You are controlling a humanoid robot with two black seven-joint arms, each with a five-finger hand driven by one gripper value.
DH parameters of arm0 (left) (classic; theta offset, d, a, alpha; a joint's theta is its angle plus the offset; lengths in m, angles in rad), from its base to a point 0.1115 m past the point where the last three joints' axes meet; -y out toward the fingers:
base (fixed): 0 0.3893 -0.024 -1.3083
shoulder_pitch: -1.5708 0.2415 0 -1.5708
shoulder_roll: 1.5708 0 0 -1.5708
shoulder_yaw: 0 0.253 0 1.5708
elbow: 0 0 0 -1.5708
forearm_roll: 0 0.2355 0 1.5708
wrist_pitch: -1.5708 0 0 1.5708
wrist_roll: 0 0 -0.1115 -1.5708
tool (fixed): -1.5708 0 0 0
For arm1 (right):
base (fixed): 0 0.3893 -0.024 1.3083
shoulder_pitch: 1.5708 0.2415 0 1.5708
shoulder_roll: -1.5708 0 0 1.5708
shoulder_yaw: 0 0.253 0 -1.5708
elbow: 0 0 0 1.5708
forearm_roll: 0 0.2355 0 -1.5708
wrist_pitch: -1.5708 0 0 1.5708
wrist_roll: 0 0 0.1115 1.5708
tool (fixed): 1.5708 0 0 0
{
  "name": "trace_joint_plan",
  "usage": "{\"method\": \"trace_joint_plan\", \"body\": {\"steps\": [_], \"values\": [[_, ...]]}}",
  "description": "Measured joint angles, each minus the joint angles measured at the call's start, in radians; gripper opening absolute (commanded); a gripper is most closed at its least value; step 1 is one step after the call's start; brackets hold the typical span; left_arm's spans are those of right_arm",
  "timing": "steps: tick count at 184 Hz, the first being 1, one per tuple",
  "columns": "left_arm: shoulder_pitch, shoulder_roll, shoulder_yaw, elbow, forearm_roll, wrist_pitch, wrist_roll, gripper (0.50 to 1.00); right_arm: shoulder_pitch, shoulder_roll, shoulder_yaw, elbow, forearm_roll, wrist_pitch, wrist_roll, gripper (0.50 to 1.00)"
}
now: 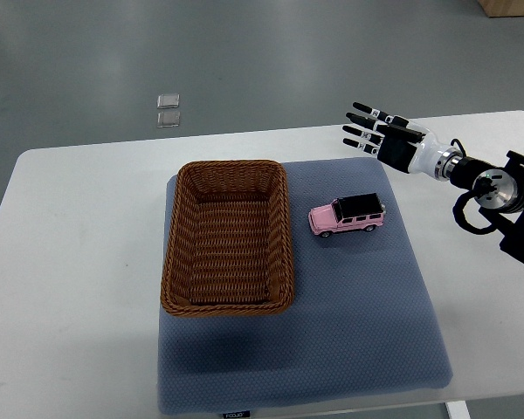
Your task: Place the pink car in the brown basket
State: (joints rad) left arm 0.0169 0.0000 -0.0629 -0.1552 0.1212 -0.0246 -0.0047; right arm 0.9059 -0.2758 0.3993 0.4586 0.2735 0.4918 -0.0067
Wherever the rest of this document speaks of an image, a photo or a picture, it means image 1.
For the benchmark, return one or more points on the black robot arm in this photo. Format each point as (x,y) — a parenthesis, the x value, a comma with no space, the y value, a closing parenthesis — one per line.
(493,197)

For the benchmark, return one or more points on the blue grey fabric mat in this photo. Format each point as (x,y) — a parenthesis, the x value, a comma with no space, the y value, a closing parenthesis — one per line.
(361,322)

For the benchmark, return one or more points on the pink toy car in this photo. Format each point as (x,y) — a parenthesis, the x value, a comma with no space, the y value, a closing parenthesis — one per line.
(344,214)

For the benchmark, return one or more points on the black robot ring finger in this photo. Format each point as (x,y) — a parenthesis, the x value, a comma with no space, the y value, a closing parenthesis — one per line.
(361,136)

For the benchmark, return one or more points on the brown wicker basket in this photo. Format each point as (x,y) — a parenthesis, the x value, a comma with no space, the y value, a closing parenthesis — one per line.
(230,248)

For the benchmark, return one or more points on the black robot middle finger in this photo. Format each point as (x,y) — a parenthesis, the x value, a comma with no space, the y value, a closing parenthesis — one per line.
(365,122)

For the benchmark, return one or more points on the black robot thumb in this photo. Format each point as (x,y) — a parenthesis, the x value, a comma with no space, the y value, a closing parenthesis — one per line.
(404,133)

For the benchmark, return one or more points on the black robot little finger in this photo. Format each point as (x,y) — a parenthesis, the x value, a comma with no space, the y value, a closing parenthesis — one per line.
(365,147)

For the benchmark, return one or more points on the upper floor socket plate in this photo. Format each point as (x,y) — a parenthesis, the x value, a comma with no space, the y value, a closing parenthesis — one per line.
(168,100)

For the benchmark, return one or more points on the white table leg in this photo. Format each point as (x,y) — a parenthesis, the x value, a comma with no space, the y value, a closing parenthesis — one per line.
(457,410)

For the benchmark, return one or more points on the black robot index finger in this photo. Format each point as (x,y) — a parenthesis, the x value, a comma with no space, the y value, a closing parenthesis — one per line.
(377,114)

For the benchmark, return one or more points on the lower floor socket plate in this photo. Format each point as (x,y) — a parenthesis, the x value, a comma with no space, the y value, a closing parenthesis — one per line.
(168,119)

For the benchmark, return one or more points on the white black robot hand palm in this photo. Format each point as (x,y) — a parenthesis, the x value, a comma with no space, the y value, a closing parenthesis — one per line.
(427,156)

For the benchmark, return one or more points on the wooden box corner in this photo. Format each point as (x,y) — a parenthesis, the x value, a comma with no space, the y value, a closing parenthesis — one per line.
(502,8)

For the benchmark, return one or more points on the floor socket plate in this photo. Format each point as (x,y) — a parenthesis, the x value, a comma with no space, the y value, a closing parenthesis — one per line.
(168,100)
(168,119)

